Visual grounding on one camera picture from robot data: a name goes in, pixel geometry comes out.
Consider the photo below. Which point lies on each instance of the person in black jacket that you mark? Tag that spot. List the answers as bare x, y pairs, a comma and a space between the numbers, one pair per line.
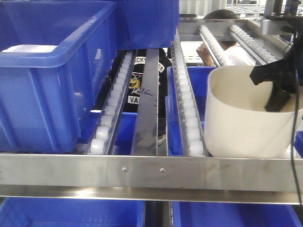
135, 87

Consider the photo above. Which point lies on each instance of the large blue crate on rollers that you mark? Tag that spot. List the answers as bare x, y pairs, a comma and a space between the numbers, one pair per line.
54, 58

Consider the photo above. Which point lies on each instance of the blue crate lower right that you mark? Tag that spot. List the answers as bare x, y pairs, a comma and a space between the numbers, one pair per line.
208, 214

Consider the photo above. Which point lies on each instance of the blue crate lower left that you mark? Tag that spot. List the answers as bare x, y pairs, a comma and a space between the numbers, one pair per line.
46, 212

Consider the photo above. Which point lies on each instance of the person in white shirt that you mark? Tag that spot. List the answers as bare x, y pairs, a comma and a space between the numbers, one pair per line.
232, 49

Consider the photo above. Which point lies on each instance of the middle white roller track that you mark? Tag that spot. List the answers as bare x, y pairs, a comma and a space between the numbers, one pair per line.
192, 135

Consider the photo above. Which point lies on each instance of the white plastic bin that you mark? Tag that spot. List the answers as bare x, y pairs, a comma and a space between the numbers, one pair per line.
236, 122

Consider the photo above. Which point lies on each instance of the blue crate upper middle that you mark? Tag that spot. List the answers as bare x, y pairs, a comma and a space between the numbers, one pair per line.
146, 24

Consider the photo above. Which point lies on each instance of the steel front shelf rail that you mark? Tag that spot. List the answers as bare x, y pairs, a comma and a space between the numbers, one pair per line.
209, 179

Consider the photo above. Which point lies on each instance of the white roller track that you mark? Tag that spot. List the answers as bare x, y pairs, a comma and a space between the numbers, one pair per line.
105, 133
192, 135

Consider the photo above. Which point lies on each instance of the blue crate beneath left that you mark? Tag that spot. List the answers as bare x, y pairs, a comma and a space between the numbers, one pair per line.
124, 134

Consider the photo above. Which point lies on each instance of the left white roller track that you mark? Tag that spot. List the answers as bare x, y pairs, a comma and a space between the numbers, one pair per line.
105, 133

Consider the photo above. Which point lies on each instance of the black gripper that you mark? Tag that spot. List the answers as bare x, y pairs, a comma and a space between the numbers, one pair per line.
282, 73

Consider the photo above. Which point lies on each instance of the upper shelf roller tracks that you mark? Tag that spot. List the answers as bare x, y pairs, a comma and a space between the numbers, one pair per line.
202, 41

